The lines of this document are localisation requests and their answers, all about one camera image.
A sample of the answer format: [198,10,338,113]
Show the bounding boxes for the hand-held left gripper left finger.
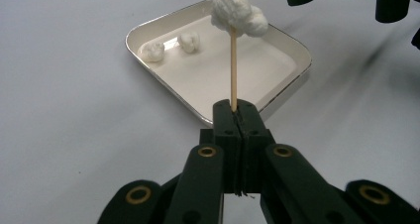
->
[198,98,243,196]

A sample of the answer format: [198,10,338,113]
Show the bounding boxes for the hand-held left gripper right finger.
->
[237,98,277,196]

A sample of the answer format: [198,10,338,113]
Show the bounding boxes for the white square metal tray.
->
[124,0,313,128]

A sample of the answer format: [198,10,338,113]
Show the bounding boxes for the white cotton ball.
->
[210,0,269,39]
[141,41,166,63]
[176,31,202,55]

